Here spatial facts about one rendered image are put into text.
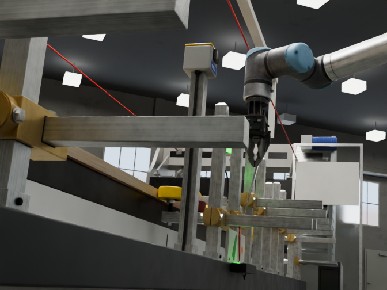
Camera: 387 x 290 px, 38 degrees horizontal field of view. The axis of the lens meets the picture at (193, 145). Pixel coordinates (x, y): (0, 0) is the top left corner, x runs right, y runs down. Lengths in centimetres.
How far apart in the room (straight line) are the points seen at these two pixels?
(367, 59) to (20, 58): 126
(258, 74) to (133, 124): 117
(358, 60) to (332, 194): 268
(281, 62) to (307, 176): 272
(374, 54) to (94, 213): 94
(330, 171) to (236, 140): 381
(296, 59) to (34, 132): 116
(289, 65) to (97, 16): 136
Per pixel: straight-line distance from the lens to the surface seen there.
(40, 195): 112
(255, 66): 180
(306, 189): 439
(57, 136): 68
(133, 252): 92
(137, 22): 40
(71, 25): 42
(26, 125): 66
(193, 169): 135
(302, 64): 173
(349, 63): 179
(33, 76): 69
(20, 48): 69
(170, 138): 62
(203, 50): 142
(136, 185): 153
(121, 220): 148
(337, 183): 438
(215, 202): 159
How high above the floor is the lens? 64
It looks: 14 degrees up
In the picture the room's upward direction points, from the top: 5 degrees clockwise
